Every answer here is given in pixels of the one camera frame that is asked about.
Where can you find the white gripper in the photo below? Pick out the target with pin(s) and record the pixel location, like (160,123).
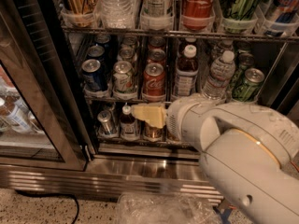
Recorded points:
(177,118)

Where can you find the red front coke can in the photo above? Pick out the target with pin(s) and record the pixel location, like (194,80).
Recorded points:
(153,81)

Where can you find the red coke can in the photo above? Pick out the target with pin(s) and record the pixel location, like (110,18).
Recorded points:
(156,56)
(156,42)
(153,81)

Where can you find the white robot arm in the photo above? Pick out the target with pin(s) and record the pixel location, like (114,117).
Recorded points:
(243,148)

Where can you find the bottom shelf copper can left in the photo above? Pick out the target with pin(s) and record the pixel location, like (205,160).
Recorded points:
(152,132)

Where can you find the bottom shelf small brown bottle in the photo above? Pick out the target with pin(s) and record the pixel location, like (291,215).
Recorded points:
(129,126)

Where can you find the white green front soda can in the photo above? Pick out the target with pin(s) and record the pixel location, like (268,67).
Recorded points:
(123,77)

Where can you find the white green soda can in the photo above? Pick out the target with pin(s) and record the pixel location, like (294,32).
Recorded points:
(123,77)
(130,41)
(126,54)

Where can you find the bottom shelf silver can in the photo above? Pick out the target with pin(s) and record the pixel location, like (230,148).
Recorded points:
(107,123)

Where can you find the blue front pepsi can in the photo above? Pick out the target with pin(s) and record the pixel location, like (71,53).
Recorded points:
(94,75)

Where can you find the blue pepsi can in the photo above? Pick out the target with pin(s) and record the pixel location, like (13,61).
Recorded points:
(94,75)
(102,40)
(96,52)

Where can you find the red rear coke can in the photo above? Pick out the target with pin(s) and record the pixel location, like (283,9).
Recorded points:
(156,42)

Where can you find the white green rear soda can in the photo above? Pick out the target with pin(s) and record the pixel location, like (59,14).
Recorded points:
(130,41)

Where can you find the stainless steel glass-door fridge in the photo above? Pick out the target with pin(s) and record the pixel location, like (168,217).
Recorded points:
(37,56)

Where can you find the blue rear pepsi can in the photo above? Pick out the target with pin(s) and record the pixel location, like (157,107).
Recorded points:
(102,40)

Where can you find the top shelf white label bottle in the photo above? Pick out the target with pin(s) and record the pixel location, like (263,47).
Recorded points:
(158,9)

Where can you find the top shelf clear water bottle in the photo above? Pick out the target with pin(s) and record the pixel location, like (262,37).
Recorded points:
(118,14)

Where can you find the top shelf gold can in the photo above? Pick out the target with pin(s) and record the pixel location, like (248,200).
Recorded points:
(81,11)

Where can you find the tall green energy can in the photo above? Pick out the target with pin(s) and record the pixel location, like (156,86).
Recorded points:
(238,15)

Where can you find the blue silver red bull can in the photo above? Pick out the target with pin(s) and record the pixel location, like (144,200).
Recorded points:
(282,11)

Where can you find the front brown tea bottle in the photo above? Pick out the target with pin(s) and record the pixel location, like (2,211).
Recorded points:
(186,72)

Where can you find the brown tea bottle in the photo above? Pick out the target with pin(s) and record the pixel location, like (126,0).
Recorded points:
(185,42)
(186,72)

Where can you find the rear brown tea bottle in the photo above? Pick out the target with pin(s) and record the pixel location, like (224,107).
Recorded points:
(185,42)

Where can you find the front clear water bottle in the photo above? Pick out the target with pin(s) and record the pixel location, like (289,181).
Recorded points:
(220,73)

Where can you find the crumpled clear plastic bag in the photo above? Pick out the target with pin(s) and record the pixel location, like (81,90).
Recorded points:
(137,208)

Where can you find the rear clear water bottle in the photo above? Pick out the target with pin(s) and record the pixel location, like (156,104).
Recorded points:
(221,47)

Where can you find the large red coca-cola bottle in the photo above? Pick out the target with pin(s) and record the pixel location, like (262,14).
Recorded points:
(194,12)

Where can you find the bottle behind glass door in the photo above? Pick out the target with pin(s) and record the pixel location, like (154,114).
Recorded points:
(14,116)

